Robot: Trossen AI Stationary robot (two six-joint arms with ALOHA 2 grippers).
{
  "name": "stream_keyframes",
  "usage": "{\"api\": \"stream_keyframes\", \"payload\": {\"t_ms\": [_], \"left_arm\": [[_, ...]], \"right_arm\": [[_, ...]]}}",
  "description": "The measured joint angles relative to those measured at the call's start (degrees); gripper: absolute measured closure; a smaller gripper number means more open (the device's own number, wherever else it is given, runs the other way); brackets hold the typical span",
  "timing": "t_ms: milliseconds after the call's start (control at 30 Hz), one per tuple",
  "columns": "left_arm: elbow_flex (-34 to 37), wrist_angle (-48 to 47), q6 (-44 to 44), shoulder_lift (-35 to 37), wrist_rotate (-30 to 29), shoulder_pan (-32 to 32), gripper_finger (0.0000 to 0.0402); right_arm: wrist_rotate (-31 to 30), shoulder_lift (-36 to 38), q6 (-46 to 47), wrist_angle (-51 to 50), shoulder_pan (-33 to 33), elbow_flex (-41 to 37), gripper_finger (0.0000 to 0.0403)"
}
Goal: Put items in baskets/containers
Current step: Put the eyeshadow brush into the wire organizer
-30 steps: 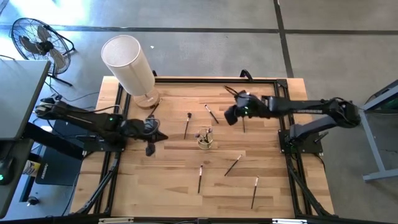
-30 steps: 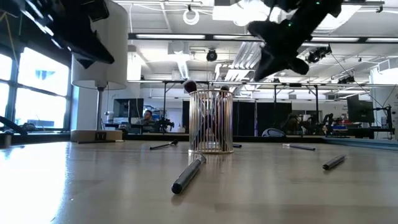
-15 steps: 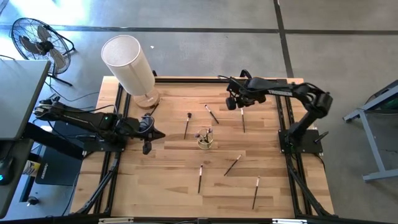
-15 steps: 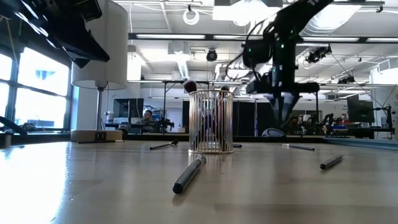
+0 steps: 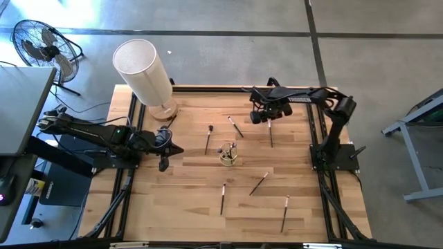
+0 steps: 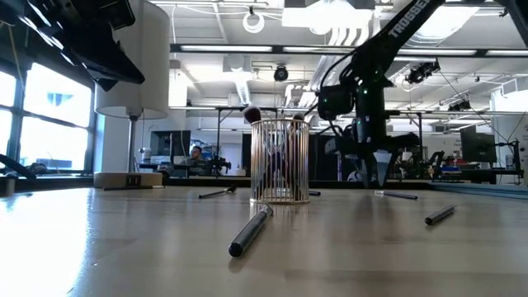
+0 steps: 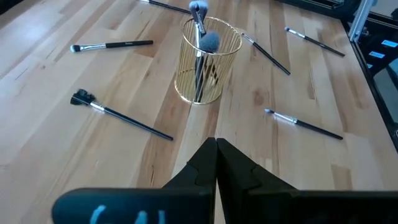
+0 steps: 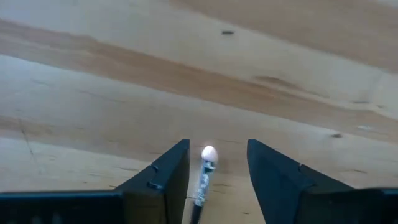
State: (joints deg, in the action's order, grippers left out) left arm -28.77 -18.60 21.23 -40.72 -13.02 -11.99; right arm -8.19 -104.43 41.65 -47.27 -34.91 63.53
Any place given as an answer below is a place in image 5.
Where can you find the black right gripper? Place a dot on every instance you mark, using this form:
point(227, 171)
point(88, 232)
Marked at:
point(255, 117)

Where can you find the black computer mouse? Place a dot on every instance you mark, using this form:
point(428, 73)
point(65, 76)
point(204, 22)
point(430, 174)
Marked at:
point(7, 188)

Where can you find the silver aluminium bracket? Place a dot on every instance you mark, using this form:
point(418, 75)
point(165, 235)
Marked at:
point(128, 245)
point(322, 246)

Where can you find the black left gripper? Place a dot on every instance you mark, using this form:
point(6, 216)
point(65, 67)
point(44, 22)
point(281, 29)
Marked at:
point(163, 152)

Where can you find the thin black silver-ferrule makeup brush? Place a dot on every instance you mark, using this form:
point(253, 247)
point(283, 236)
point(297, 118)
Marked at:
point(232, 148)

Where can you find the small brush holder cup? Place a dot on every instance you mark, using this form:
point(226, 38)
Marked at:
point(228, 163)

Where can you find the long black makeup brush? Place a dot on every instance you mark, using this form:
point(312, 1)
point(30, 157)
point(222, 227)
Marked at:
point(284, 214)

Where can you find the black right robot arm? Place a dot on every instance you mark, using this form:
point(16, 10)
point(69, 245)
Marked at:
point(337, 131)

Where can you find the thin black gold-ferrule makeup brush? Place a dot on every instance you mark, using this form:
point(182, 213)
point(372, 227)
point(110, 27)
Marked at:
point(172, 122)

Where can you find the grey metal table frame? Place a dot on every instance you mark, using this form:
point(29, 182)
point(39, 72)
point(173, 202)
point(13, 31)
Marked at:
point(411, 155)

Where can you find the black makeup brush angled head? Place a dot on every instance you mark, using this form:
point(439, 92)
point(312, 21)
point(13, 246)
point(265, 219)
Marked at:
point(208, 141)

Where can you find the black makeup brush pink ferrule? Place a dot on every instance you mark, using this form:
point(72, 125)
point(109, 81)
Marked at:
point(270, 135)

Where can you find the black makeup brush white ferrule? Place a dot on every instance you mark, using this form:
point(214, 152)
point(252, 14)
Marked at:
point(236, 128)

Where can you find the slim black makeup brush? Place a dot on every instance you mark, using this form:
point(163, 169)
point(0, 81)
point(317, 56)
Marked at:
point(259, 184)

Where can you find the black floor fan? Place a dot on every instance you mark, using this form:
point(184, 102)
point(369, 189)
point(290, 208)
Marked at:
point(48, 52)

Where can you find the yellow white paper packet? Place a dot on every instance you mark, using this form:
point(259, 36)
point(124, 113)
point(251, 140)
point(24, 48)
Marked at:
point(34, 186)

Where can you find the dark grey desk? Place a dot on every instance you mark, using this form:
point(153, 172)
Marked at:
point(20, 221)

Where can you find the black box with white logo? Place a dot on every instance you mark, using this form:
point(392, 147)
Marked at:
point(62, 190)

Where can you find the black makeup brush dark tip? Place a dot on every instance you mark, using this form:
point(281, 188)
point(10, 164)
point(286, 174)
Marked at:
point(222, 202)

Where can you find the grey office desk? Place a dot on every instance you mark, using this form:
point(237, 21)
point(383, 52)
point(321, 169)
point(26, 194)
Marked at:
point(20, 103)

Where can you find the black caster wheel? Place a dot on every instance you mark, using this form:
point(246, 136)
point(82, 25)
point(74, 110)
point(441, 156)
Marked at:
point(36, 223)

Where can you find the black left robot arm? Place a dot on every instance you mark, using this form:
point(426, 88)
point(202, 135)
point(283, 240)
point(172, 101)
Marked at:
point(97, 133)

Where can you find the black aluminium rig frame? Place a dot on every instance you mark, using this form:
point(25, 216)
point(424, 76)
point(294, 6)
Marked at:
point(207, 89)

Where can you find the table lamp with wooden base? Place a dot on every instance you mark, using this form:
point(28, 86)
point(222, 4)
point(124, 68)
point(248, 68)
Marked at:
point(142, 72)

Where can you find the fluffy powder makeup brush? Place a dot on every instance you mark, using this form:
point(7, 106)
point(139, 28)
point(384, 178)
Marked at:
point(219, 150)

